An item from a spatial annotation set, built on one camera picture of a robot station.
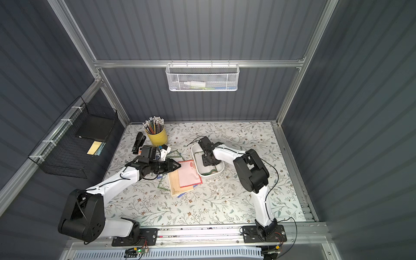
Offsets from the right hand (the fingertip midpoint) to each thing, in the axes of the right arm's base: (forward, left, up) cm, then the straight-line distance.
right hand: (208, 162), depth 98 cm
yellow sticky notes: (-7, +53, +25) cm, 59 cm away
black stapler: (+15, +47, +1) cm, 50 cm away
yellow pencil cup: (+12, +30, +9) cm, 33 cm away
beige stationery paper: (-16, +18, 0) cm, 24 cm away
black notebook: (+4, +57, +27) cm, 63 cm away
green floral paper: (-6, -3, +1) cm, 7 cm away
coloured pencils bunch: (+16, +33, +16) cm, 40 cm away
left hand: (-9, +15, +11) cm, 20 cm away
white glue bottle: (+33, +7, +34) cm, 48 cm away
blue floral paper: (-15, +8, 0) cm, 17 cm away
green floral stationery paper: (+5, +21, 0) cm, 22 cm away
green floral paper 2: (-13, +25, -1) cm, 28 cm away
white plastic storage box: (-7, +3, +3) cm, 8 cm away
